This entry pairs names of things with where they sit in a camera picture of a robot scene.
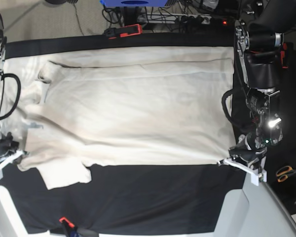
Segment black table cloth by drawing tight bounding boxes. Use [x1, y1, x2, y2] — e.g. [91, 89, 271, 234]
[0, 33, 245, 236]

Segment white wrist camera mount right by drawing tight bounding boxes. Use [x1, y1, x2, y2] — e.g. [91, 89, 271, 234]
[0, 150, 29, 179]

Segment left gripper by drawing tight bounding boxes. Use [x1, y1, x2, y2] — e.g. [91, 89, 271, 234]
[228, 134, 269, 170]

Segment blue box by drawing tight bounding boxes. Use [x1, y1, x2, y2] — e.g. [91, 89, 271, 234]
[100, 0, 168, 7]

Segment white T-shirt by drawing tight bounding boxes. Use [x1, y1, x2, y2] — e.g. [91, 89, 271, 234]
[1, 46, 235, 190]

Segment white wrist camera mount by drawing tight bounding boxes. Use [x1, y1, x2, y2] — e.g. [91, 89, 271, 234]
[0, 150, 29, 179]
[217, 158, 267, 186]

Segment red black clamp right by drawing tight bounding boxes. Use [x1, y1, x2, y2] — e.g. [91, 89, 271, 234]
[280, 42, 294, 69]

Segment orange black clamp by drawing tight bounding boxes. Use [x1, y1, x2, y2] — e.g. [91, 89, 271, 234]
[104, 24, 143, 39]

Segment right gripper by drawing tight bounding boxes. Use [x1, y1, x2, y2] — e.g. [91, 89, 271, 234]
[0, 132, 22, 164]

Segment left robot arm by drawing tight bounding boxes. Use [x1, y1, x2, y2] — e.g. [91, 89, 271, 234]
[222, 0, 296, 174]

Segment orange clamp bottom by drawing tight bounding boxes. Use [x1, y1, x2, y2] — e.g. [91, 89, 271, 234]
[59, 217, 75, 237]

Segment orange handled scissors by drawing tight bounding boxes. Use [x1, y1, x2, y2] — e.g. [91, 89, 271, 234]
[276, 165, 296, 183]

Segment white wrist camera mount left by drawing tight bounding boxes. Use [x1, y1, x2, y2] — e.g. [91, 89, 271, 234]
[217, 158, 267, 186]

